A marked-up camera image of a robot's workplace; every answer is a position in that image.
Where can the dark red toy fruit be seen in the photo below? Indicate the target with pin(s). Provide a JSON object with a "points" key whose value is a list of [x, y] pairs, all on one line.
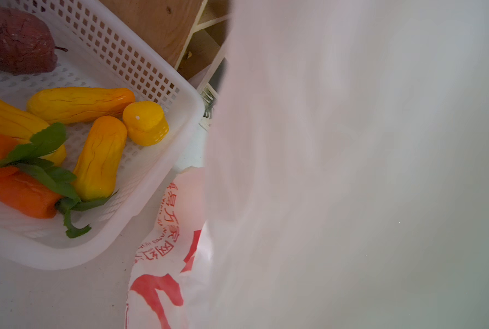
{"points": [[26, 44]]}

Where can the cream canvas tote bag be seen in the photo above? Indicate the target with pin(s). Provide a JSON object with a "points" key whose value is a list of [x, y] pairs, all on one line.
{"points": [[209, 94]]}

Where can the yellow toy mango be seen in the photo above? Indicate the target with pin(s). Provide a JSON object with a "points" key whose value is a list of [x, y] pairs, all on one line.
{"points": [[98, 162], [69, 105], [38, 144]]}

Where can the yellow toy lemon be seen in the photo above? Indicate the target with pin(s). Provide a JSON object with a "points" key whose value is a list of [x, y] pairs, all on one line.
{"points": [[145, 122]]}

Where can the white plastic grocery bag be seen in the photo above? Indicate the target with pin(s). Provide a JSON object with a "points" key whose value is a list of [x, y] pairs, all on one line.
{"points": [[346, 176]]}

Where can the wooden shelf unit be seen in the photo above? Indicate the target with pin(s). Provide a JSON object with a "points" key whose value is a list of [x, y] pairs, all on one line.
{"points": [[188, 34]]}

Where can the white plastic perforated basket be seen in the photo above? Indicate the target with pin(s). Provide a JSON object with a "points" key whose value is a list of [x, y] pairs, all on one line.
{"points": [[91, 122]]}

